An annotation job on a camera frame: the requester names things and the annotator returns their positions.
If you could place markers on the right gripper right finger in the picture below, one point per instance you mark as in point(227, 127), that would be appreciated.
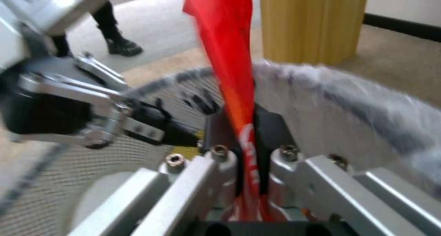
point(320, 184)

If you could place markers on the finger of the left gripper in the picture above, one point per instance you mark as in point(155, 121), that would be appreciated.
point(96, 99)
point(100, 70)

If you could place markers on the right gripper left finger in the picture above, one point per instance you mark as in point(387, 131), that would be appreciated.
point(193, 184)

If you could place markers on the black mesh trash bin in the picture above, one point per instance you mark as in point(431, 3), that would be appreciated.
point(103, 158)

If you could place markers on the red snack wrapper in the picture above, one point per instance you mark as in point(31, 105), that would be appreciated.
point(224, 52)

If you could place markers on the translucent grey bin liner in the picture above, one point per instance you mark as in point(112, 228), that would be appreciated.
point(344, 91)

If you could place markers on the person's leg with black boot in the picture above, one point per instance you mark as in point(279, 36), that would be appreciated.
point(62, 46)
point(119, 39)

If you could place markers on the yellow ribbed pillar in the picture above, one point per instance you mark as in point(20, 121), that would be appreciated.
point(310, 21)

